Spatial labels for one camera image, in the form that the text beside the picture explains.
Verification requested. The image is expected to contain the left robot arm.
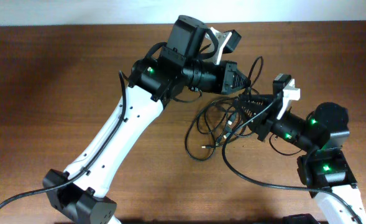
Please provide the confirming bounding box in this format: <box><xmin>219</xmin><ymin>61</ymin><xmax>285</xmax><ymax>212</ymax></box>
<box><xmin>43</xmin><ymin>16</ymin><xmax>249</xmax><ymax>223</ymax></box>

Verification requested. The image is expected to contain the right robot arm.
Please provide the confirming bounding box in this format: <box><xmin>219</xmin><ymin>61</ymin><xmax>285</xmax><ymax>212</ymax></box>
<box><xmin>234</xmin><ymin>94</ymin><xmax>366</xmax><ymax>223</ymax></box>

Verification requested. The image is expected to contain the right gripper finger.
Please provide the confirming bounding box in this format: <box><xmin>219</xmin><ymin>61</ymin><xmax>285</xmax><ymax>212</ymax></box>
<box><xmin>236</xmin><ymin>102</ymin><xmax>267</xmax><ymax>128</ymax></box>
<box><xmin>237</xmin><ymin>94</ymin><xmax>275</xmax><ymax>108</ymax></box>

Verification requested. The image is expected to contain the short black cable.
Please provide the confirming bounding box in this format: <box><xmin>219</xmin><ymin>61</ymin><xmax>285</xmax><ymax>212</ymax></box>
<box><xmin>184</xmin><ymin>114</ymin><xmax>233</xmax><ymax>162</ymax></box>

